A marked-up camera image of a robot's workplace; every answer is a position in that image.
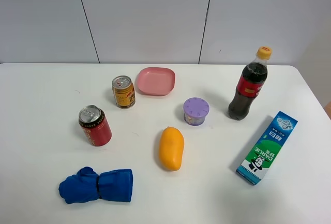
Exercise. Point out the pink plastic plate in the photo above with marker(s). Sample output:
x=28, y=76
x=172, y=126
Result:
x=156, y=81

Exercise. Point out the purple lidded round container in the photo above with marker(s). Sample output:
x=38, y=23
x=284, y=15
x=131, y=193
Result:
x=195, y=111

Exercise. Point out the Darlie toothpaste box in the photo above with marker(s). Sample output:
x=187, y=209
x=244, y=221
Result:
x=260, y=158

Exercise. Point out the gold energy drink can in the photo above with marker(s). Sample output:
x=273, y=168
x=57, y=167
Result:
x=123, y=91

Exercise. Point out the cola bottle yellow cap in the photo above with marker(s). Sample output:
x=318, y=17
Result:
x=250, y=84

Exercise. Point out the yellow mango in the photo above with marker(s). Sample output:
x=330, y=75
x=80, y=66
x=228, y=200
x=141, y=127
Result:
x=171, y=148

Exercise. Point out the red soda can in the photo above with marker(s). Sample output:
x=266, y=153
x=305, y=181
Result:
x=94, y=123

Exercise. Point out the blue rolled cloth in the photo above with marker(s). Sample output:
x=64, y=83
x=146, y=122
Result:
x=86, y=185

